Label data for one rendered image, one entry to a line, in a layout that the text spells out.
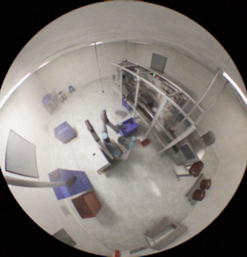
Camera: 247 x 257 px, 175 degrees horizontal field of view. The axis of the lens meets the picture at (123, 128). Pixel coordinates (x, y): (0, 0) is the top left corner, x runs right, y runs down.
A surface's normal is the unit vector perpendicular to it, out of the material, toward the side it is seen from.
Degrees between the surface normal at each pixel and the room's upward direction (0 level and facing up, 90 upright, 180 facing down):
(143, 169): 0
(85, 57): 90
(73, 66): 90
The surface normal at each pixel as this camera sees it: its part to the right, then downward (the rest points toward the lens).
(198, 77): -0.86, 0.43
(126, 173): 0.00, -0.49
